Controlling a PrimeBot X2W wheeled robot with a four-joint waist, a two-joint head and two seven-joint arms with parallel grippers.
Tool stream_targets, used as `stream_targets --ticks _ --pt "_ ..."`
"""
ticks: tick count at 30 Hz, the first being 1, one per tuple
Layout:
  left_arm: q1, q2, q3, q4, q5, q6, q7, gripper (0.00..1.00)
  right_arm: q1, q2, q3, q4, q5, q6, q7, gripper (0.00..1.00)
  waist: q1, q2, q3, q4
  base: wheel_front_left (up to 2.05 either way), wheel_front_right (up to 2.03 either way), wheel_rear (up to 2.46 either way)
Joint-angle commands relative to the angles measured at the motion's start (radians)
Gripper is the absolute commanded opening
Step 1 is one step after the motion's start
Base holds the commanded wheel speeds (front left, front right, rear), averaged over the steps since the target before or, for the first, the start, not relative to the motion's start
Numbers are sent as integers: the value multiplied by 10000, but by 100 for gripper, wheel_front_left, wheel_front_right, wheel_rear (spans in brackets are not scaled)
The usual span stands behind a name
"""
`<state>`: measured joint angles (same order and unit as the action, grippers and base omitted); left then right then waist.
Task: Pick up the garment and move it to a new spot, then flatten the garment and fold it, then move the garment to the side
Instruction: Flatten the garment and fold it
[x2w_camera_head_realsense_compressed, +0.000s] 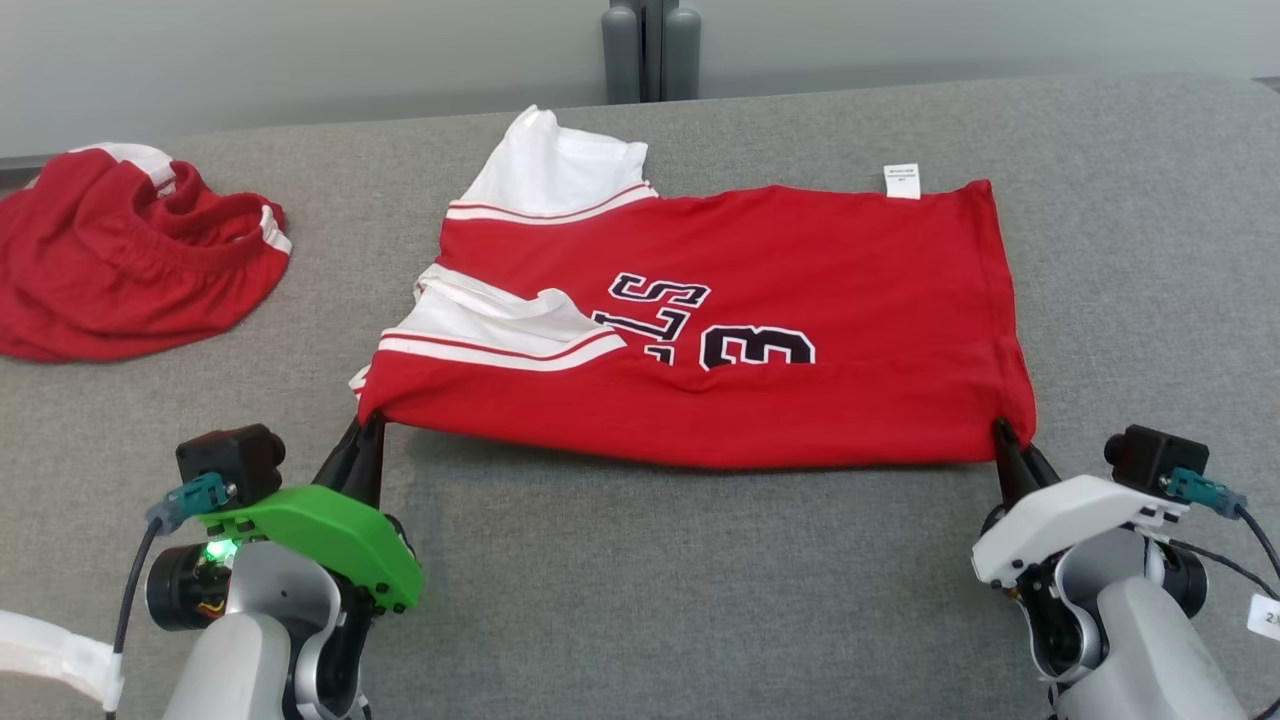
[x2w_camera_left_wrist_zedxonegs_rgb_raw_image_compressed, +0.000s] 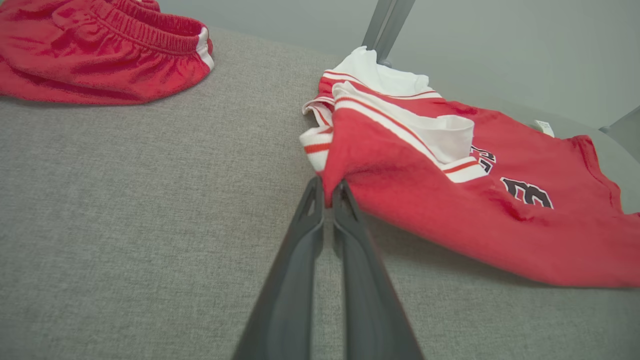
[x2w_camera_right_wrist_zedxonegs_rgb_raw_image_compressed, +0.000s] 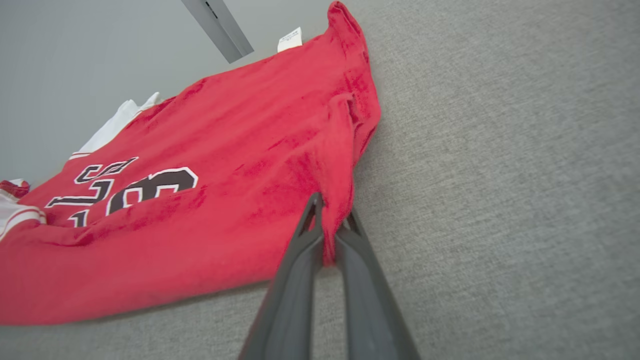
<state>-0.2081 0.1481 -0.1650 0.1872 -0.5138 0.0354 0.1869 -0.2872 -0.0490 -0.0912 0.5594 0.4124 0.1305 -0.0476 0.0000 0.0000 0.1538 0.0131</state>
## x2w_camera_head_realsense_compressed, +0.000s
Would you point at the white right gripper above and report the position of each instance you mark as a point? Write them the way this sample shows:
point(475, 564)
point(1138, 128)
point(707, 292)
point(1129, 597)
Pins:
point(1070, 520)

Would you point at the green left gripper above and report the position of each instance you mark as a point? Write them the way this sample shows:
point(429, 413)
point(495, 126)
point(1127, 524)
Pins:
point(330, 535)

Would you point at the red basketball jersey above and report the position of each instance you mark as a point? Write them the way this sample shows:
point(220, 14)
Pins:
point(800, 400)

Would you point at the red shorts white trim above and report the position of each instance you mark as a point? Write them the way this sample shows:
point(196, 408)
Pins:
point(120, 270)

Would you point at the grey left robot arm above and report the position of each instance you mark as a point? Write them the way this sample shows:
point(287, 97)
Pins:
point(240, 660)

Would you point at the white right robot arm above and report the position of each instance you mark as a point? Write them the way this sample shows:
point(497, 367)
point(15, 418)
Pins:
point(1140, 650)

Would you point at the white tape label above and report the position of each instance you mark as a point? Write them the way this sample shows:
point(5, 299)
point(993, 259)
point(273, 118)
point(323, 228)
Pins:
point(50, 650)

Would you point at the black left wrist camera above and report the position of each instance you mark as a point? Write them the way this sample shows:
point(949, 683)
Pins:
point(235, 460)

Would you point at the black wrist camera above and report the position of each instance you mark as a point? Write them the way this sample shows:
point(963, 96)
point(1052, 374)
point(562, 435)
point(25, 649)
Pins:
point(1150, 455)
point(235, 460)

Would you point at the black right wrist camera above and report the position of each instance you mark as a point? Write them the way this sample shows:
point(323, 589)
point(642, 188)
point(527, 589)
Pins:
point(1150, 455)

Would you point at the grey vertical post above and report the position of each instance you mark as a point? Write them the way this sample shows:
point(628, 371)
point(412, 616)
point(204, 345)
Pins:
point(650, 50)

